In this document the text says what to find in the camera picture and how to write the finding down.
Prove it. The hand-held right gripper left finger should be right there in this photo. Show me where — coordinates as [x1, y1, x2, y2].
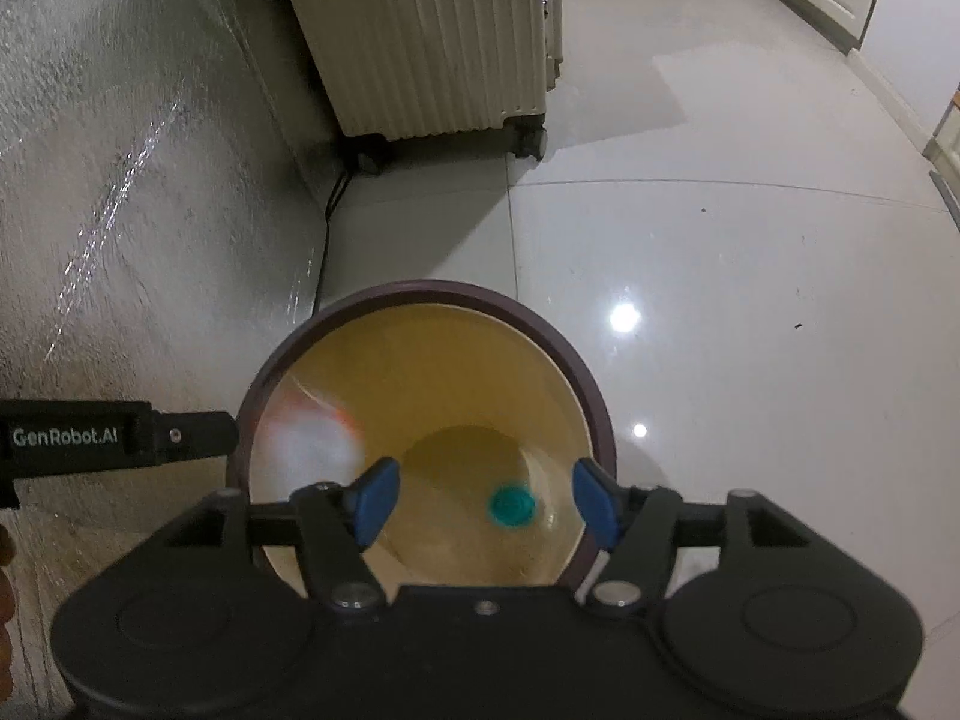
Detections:
[154, 456, 400, 612]

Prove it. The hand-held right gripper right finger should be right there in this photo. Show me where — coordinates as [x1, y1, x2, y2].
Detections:
[570, 456, 811, 612]

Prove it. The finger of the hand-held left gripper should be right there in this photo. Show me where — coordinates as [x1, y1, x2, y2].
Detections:
[154, 409, 238, 466]

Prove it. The white red-stained tissue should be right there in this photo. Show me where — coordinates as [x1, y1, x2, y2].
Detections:
[259, 382, 368, 500]

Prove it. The yellow bin with brown rim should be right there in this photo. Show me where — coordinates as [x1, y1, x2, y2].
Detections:
[225, 279, 619, 592]

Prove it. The person's left hand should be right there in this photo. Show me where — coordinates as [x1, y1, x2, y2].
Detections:
[0, 523, 19, 695]

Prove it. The teal plastic lid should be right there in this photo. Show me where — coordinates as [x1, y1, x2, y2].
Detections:
[487, 485, 538, 530]

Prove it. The foil-sided white table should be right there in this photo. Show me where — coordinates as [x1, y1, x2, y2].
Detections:
[0, 0, 355, 720]

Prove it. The cream ribbed suitcase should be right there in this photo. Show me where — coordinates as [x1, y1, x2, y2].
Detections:
[268, 0, 566, 161]

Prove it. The white wood-topped low cabinet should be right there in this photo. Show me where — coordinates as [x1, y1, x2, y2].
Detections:
[922, 86, 960, 188]

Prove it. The black power cable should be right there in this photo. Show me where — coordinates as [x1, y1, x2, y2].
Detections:
[310, 161, 353, 320]

